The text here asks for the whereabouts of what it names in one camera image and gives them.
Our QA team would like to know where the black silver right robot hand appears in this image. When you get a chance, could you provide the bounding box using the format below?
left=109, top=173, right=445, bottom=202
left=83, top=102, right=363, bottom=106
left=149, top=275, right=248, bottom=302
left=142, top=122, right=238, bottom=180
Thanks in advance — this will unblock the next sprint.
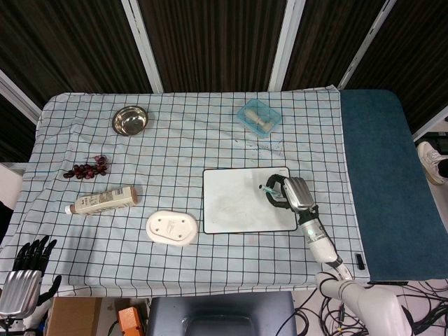
left=262, top=174, right=319, bottom=215

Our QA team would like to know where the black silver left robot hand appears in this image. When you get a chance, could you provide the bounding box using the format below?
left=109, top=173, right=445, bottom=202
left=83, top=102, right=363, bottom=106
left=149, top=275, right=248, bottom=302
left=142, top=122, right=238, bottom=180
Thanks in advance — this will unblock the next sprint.
left=0, top=234, right=63, bottom=319

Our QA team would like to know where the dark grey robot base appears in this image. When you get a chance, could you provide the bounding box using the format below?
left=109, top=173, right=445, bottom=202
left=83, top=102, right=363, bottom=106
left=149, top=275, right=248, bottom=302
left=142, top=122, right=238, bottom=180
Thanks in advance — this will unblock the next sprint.
left=145, top=290, right=298, bottom=336

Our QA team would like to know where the white board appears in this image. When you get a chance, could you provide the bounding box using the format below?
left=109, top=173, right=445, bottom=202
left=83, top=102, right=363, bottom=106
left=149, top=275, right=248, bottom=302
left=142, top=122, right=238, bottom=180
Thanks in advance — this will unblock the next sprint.
left=202, top=166, right=298, bottom=235

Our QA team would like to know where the brown cardboard box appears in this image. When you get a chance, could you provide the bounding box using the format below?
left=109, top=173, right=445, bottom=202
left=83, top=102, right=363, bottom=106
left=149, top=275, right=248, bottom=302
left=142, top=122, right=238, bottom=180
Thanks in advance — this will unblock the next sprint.
left=46, top=297, right=102, bottom=336

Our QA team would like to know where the cream wooden stamp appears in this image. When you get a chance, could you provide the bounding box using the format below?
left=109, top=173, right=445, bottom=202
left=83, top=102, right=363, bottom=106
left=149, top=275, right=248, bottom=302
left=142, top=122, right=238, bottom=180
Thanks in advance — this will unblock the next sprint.
left=244, top=108, right=274, bottom=134

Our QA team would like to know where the teal blue table pad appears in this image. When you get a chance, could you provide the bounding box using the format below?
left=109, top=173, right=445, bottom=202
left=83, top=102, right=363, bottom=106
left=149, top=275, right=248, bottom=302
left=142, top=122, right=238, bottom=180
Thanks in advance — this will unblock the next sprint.
left=339, top=89, right=448, bottom=283

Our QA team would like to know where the clear container with blue rim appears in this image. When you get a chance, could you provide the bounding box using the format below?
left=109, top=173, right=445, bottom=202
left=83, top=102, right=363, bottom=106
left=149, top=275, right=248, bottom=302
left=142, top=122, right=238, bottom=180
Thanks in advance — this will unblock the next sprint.
left=236, top=98, right=283, bottom=139

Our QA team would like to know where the orange plastic device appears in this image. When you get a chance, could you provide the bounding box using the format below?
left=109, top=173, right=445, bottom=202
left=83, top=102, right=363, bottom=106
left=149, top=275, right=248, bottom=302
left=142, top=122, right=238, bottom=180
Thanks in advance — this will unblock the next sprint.
left=117, top=307, right=145, bottom=336

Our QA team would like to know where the white black checkered tablecloth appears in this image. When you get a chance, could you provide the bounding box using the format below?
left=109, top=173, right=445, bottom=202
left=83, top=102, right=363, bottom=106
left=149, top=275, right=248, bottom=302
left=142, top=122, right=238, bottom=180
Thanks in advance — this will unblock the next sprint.
left=0, top=85, right=368, bottom=298

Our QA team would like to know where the white oval plastic dish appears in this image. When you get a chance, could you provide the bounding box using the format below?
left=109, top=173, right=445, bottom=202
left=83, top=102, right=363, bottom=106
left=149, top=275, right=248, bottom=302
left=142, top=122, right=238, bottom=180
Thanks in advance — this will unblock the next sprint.
left=145, top=209, right=200, bottom=249

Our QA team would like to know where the white sneaker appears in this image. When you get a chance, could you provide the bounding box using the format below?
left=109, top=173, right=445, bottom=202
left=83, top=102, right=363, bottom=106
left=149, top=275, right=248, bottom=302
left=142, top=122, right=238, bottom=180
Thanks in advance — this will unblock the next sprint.
left=416, top=141, right=448, bottom=186

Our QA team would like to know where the bunch of dark red grapes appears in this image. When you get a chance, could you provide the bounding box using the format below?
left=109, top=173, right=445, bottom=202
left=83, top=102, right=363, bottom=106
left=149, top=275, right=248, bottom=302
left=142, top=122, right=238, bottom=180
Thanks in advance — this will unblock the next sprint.
left=63, top=155, right=109, bottom=180

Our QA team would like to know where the stainless steel bowl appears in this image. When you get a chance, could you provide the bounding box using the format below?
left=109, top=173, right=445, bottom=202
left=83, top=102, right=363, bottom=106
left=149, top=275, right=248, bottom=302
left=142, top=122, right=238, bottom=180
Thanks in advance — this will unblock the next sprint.
left=111, top=106, right=149, bottom=136

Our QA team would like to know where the white partition frame post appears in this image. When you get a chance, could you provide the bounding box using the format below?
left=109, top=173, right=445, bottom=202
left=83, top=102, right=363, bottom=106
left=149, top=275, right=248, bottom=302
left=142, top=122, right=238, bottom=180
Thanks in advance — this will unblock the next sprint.
left=0, top=69, right=42, bottom=122
left=337, top=0, right=402, bottom=89
left=268, top=0, right=306, bottom=92
left=121, top=0, right=165, bottom=94
left=412, top=104, right=448, bottom=141

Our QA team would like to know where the tangle of black cables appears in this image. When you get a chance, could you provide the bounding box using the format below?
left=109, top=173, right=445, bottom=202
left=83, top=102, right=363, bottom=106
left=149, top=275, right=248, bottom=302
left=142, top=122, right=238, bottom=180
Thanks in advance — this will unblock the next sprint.
left=293, top=279, right=448, bottom=336

